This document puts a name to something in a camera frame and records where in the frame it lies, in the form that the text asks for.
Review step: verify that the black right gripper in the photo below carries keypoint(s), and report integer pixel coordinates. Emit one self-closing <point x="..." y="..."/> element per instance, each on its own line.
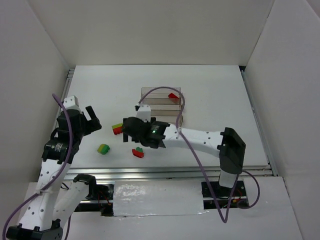
<point x="128" y="128"/>

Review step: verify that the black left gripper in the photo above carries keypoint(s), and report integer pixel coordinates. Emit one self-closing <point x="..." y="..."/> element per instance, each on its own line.
<point x="90" y="124"/>

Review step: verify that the red and green lego piece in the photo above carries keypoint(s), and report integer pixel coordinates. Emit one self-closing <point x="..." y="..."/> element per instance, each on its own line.
<point x="138" y="152"/>

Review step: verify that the red lego brick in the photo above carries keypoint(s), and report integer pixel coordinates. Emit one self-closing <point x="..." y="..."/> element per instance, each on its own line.
<point x="173" y="96"/>

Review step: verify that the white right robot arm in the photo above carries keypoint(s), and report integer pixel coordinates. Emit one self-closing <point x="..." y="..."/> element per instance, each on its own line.
<point x="227" y="145"/>

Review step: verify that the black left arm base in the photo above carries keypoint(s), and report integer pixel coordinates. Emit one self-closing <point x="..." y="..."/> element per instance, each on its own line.
<point x="17" y="232"/>

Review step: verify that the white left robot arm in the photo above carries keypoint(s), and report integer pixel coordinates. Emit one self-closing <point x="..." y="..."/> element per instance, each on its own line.
<point x="44" y="211"/>

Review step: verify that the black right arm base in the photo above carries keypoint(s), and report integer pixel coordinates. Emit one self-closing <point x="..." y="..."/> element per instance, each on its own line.
<point x="223" y="192"/>

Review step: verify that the lime and red lego block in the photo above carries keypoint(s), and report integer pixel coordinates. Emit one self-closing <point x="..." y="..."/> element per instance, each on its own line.
<point x="117" y="128"/>

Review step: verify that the lime and green rounded lego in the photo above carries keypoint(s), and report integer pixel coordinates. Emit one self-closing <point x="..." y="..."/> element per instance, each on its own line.
<point x="103" y="149"/>

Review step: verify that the white foam board cover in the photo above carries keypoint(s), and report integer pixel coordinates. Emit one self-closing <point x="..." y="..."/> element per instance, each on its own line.
<point x="158" y="198"/>

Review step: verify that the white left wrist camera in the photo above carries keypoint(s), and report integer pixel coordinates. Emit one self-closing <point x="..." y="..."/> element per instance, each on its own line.
<point x="71" y="102"/>

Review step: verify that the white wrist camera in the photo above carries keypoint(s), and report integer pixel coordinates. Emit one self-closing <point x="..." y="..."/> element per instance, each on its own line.
<point x="71" y="102"/>
<point x="143" y="112"/>

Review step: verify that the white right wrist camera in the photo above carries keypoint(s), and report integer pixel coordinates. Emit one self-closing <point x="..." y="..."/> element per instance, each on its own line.
<point x="143" y="112"/>

